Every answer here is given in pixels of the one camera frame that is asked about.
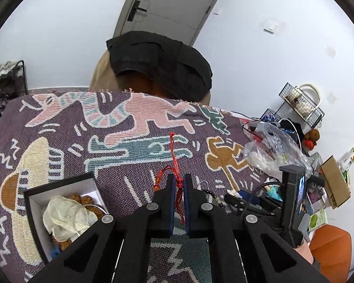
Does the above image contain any white handbag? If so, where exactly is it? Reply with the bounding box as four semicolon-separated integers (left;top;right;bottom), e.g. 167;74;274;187
295;84;323;107

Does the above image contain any large tan cardboard box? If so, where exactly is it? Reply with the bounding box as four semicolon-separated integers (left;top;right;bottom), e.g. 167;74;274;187
321;156;351;210

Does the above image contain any brown plush toy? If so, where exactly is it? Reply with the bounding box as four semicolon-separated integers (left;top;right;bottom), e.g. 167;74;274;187
304;129;321;150

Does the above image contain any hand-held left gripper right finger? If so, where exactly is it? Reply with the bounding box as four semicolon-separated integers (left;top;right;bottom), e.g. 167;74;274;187
183;174;328;283

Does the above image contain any cream cloth pouch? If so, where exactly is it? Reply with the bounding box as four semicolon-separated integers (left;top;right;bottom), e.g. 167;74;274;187
43;196;98;241

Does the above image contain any black box white inside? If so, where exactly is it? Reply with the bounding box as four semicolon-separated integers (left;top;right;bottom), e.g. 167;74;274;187
24;171;110;265

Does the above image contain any green apple print box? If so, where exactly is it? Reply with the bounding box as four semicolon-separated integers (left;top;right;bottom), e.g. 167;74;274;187
308;209;329;232

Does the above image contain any black door lock handle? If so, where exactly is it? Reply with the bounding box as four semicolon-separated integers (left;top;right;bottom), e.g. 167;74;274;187
127;0;147;22

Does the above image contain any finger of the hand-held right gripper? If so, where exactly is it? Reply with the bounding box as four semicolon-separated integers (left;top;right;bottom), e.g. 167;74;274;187
236;206;282;217
224;193;272;210

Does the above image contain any clear plastic bag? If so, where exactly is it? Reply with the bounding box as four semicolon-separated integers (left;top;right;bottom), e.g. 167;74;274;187
241;121;314;182

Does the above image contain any row of shoes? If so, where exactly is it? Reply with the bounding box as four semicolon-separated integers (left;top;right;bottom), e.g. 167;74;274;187
0;62;22;107

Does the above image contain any tan chair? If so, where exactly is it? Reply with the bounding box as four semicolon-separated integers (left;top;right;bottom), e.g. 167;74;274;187
89;50;213;107

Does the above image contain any dark-haired doll figure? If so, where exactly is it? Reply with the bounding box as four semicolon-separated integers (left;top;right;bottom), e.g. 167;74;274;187
265;184;284;203

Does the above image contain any brown bead bracelet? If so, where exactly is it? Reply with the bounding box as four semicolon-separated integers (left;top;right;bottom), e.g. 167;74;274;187
67;194;107;214

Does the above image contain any black wire wall rack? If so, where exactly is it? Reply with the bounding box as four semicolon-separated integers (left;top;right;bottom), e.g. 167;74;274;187
261;83;325;130

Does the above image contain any black shoe rack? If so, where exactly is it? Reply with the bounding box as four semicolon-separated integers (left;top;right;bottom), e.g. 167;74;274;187
0;60;29;113

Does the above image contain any grey door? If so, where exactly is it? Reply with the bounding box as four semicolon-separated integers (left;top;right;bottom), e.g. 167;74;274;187
114;0;232;46

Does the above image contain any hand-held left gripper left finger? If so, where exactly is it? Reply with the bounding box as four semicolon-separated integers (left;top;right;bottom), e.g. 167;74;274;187
26;174;175;283

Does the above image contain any black jacket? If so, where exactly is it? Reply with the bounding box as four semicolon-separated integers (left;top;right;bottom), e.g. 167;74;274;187
106;31;213;103

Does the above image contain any person's right hand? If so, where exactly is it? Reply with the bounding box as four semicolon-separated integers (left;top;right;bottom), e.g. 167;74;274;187
295;240;314;267

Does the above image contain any yellow-green package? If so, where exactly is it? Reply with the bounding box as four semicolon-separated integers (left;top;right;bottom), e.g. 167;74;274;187
338;147;354;171

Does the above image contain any black cloth bundle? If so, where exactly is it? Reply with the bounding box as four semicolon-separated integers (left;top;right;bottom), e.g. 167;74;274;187
279;119;304;142

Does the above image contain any printed woven blanket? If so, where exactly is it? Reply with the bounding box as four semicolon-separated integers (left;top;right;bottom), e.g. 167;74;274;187
0;91;284;283

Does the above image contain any red cord bracelet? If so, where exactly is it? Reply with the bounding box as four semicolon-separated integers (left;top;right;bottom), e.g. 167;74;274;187
154;132;190;225

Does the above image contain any orange chair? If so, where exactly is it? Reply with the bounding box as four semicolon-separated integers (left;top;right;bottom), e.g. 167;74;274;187
309;225;352;283

